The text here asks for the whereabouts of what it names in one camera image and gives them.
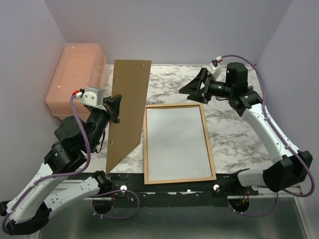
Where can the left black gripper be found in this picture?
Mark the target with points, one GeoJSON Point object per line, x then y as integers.
{"type": "Point", "coordinates": [112, 107]}

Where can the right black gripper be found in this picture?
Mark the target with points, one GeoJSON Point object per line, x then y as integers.
{"type": "Point", "coordinates": [193, 87]}

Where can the brown frame backing board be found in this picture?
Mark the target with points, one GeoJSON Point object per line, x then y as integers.
{"type": "Point", "coordinates": [130, 80]}

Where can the photo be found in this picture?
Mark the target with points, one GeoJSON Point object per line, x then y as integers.
{"type": "Point", "coordinates": [178, 142]}

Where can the brown wooden picture frame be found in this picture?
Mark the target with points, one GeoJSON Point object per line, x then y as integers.
{"type": "Point", "coordinates": [145, 154]}

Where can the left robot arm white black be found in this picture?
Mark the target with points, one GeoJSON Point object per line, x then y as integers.
{"type": "Point", "coordinates": [32, 209]}

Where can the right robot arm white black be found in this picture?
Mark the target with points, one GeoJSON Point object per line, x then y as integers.
{"type": "Point", "coordinates": [290, 164]}

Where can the pink plastic storage box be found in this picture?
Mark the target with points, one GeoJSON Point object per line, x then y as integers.
{"type": "Point", "coordinates": [81, 65]}

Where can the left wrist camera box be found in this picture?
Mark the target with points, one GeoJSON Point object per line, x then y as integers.
{"type": "Point", "coordinates": [90, 97]}

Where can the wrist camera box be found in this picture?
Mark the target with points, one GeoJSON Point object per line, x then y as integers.
{"type": "Point", "coordinates": [90, 97]}
{"type": "Point", "coordinates": [215, 67]}

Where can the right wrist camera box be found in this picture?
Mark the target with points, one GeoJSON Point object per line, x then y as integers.
{"type": "Point", "coordinates": [215, 67]}

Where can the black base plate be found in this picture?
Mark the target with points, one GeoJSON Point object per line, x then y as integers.
{"type": "Point", "coordinates": [191, 194]}

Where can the aluminium rail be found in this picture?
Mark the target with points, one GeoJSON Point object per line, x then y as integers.
{"type": "Point", "coordinates": [266, 191]}

